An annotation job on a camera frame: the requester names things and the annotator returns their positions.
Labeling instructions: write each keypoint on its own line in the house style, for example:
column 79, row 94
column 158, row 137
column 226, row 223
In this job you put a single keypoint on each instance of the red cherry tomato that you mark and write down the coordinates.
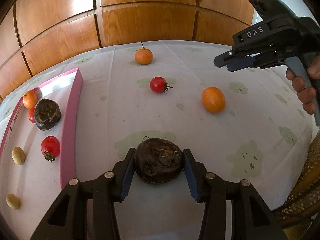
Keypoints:
column 50, row 147
column 158, row 84
column 31, row 115

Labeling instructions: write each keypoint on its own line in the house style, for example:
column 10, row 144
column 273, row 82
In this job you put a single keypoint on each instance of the wooden panelled headboard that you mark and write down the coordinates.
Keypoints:
column 145, row 12

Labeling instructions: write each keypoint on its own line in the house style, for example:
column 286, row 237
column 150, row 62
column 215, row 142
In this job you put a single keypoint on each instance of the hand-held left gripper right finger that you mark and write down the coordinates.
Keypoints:
column 192, row 182

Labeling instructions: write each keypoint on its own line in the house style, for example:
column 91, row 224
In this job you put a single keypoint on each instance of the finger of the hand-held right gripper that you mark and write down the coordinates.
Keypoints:
column 225, row 58
column 241, row 63

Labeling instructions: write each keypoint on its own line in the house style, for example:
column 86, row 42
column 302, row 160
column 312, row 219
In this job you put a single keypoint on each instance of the large oval orange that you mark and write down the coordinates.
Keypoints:
column 213, row 100

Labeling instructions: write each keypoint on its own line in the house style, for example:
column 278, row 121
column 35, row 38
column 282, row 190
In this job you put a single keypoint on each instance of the white cloth with green print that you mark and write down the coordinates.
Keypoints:
column 250, row 135

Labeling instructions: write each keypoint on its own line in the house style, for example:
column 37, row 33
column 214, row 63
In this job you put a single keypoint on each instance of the mandarin orange with stem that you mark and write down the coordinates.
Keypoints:
column 143, row 56

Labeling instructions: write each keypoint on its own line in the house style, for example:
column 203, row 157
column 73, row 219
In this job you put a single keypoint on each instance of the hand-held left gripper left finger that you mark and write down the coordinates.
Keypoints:
column 126, row 180

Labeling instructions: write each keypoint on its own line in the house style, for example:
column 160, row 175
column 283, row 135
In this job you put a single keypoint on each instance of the pink shallow box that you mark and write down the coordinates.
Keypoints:
column 27, row 180

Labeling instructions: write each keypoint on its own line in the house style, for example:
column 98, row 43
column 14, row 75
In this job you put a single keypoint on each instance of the dark brown water chestnut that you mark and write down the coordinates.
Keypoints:
column 47, row 115
column 158, row 162

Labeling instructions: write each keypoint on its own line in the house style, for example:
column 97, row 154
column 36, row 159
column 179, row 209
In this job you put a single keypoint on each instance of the small mandarin orange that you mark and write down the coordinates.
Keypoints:
column 30, row 99

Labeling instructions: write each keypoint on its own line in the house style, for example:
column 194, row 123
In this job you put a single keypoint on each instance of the beige longan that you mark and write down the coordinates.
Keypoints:
column 18, row 156
column 13, row 202

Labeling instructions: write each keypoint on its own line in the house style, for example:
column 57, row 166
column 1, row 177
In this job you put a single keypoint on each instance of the person's right hand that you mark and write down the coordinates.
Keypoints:
column 306, row 97

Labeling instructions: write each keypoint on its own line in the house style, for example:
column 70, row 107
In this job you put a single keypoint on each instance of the woven wicker chair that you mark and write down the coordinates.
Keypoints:
column 305, row 195

